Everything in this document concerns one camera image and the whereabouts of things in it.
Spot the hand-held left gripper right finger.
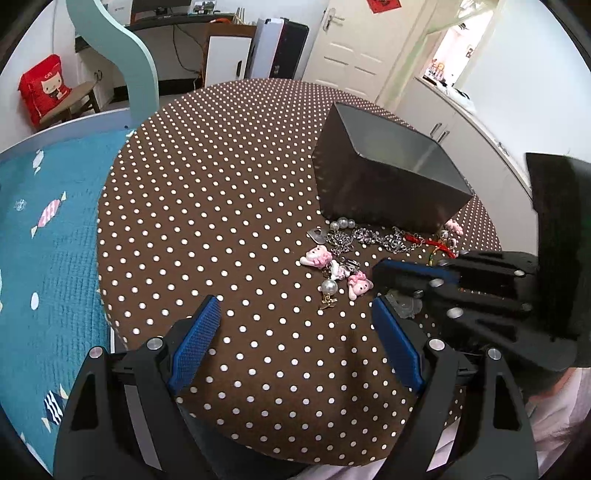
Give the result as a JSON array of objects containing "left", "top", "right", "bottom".
[{"left": 372, "top": 295, "right": 540, "bottom": 480}]

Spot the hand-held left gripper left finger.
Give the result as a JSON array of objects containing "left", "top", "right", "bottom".
[{"left": 53, "top": 294, "right": 222, "bottom": 480}]

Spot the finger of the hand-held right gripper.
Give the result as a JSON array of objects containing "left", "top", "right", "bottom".
[
  {"left": 440, "top": 250, "right": 541, "bottom": 290},
  {"left": 372, "top": 259, "right": 579, "bottom": 371}
]

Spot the red string bracelet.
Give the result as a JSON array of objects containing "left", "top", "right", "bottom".
[{"left": 404, "top": 233, "right": 458, "bottom": 259}]

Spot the clear crystal ornament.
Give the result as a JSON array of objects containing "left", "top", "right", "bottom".
[{"left": 385, "top": 288, "right": 423, "bottom": 320}]

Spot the silver chain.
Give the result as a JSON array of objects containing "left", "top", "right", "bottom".
[{"left": 327, "top": 226, "right": 419, "bottom": 254}]

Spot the pearl earring with gold bow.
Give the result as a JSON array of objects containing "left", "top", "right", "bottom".
[{"left": 316, "top": 277, "right": 340, "bottom": 312}]

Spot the grey metal box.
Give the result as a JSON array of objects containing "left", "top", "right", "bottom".
[{"left": 311, "top": 102, "right": 475, "bottom": 234}]

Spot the person's right forearm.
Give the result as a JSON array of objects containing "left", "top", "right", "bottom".
[{"left": 526, "top": 367, "right": 591, "bottom": 462}]

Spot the white counter cabinet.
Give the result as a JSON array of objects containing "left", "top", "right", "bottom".
[{"left": 399, "top": 76, "right": 539, "bottom": 259}]

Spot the brown polka dot tablecloth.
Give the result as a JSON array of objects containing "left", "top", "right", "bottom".
[{"left": 96, "top": 78, "right": 504, "bottom": 467}]

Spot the blue patterned blanket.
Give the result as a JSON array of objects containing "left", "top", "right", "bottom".
[{"left": 0, "top": 129, "right": 134, "bottom": 462}]

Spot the white cloth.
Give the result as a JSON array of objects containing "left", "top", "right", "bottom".
[{"left": 450, "top": 88, "right": 481, "bottom": 114}]

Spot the row of small figurines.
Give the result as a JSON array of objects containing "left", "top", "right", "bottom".
[{"left": 427, "top": 59, "right": 458, "bottom": 88}]

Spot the white door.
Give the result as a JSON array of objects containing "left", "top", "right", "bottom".
[{"left": 302, "top": 0, "right": 430, "bottom": 100}]

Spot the black computer tower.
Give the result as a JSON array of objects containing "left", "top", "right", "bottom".
[{"left": 270, "top": 18, "right": 309, "bottom": 80}]

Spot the white computer tower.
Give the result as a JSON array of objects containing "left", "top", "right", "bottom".
[{"left": 247, "top": 17, "right": 282, "bottom": 79}]

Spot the wooden chair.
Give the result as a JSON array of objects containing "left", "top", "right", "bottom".
[{"left": 39, "top": 82, "right": 102, "bottom": 130}]

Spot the white small cabinet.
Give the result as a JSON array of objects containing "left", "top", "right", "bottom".
[{"left": 203, "top": 23, "right": 257, "bottom": 88}]

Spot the black desk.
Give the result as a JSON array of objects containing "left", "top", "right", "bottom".
[{"left": 76, "top": 13, "right": 259, "bottom": 54}]

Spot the teal and white bed frame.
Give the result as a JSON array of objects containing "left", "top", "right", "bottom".
[{"left": 0, "top": 0, "right": 160, "bottom": 160}]

